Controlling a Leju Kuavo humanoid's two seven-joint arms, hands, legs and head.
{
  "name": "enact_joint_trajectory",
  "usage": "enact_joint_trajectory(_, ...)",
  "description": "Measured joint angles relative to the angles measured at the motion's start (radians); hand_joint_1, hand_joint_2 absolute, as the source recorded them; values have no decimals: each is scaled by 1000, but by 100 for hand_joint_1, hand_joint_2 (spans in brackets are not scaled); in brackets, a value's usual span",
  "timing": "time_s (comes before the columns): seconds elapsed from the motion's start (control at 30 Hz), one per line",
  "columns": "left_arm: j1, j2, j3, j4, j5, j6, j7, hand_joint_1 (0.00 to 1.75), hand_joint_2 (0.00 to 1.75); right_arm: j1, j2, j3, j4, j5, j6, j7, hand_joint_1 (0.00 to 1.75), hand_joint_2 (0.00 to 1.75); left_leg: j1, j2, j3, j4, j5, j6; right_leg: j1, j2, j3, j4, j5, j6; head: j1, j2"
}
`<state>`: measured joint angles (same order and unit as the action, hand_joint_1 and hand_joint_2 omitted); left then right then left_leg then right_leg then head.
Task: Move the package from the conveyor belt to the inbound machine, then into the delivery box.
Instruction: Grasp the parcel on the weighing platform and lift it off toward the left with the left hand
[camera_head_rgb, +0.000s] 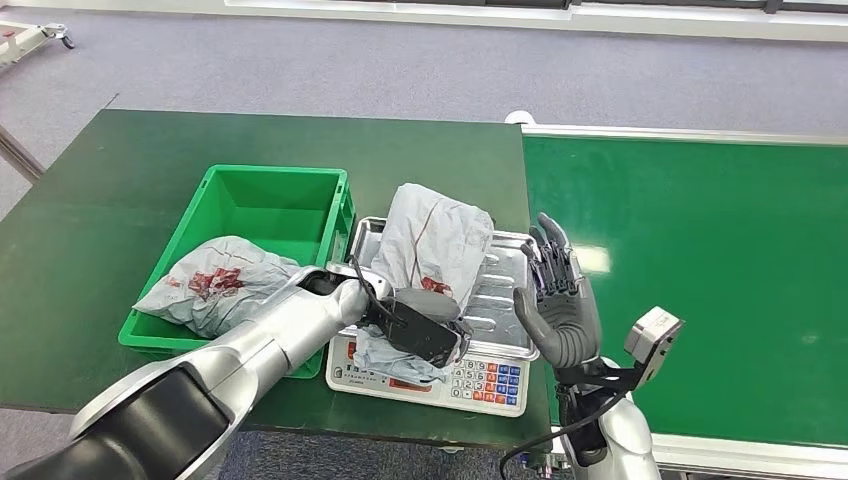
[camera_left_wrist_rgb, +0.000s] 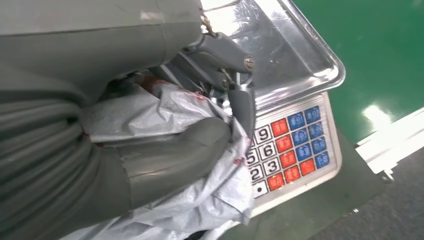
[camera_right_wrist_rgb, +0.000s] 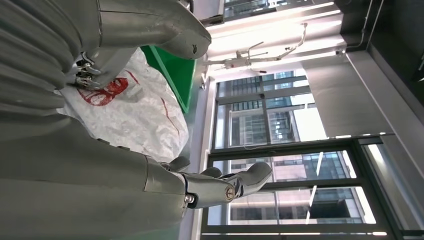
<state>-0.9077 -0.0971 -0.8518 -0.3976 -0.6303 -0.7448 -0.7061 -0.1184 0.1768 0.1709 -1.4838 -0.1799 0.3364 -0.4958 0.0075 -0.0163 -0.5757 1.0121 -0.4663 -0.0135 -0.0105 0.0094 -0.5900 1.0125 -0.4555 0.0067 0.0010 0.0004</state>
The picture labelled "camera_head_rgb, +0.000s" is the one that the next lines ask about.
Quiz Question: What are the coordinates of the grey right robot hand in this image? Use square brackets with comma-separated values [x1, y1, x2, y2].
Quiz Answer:
[512, 212, 604, 370]

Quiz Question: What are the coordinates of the grey metal bar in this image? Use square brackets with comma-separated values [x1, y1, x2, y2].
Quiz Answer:
[0, 123, 46, 185]

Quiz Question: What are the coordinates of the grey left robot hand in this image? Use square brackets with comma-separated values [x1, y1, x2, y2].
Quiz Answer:
[393, 287, 474, 364]

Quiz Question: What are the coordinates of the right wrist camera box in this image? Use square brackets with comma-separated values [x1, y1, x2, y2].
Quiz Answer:
[623, 305, 686, 390]

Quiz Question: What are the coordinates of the green conveyor belt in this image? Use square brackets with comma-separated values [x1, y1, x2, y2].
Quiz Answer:
[521, 134, 848, 449]

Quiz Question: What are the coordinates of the green plastic crate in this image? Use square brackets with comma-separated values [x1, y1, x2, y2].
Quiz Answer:
[117, 164, 357, 381]

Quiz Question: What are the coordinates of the white wheeled trolley frame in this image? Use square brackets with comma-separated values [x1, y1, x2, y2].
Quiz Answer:
[0, 19, 76, 66]

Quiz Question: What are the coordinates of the grey mailer package red print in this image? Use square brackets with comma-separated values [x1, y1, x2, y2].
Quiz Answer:
[132, 235, 303, 340]

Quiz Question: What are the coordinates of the grey plastic mailer package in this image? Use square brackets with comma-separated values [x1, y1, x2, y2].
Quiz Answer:
[352, 182, 496, 386]

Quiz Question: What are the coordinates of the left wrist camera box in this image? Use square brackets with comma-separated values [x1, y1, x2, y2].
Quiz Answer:
[377, 297, 466, 370]

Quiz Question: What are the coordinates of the white scale with steel tray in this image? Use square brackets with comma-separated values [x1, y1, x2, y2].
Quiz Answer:
[324, 215, 542, 419]

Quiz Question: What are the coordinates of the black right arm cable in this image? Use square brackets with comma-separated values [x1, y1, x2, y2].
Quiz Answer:
[498, 370, 637, 480]

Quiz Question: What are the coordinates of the dark green table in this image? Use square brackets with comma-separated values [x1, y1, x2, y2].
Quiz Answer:
[0, 108, 554, 452]

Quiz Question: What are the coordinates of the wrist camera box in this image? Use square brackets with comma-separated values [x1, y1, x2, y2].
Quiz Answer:
[377, 297, 466, 370]
[623, 305, 686, 390]

